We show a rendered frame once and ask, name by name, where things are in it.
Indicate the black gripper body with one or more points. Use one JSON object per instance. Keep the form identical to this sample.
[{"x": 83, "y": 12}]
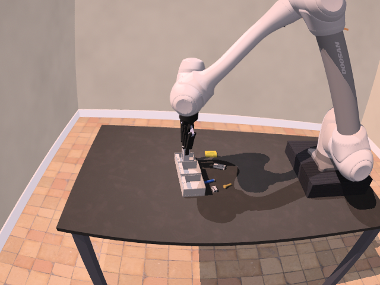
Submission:
[{"x": 189, "y": 120}]

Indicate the yellow block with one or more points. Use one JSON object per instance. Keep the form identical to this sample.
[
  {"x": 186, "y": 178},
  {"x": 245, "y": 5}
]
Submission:
[{"x": 210, "y": 154}]

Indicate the white three-compartment bin rack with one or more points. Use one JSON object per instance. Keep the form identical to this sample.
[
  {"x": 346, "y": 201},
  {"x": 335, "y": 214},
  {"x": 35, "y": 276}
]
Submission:
[{"x": 189, "y": 175}]

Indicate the white domino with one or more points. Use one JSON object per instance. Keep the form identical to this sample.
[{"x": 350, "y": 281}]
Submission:
[{"x": 219, "y": 166}]

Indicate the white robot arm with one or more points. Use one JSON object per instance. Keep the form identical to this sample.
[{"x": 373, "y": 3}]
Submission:
[{"x": 343, "y": 141}]

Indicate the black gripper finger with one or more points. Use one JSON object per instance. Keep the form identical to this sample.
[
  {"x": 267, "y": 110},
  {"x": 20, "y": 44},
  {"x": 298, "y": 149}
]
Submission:
[
  {"x": 182, "y": 134},
  {"x": 189, "y": 140}
]

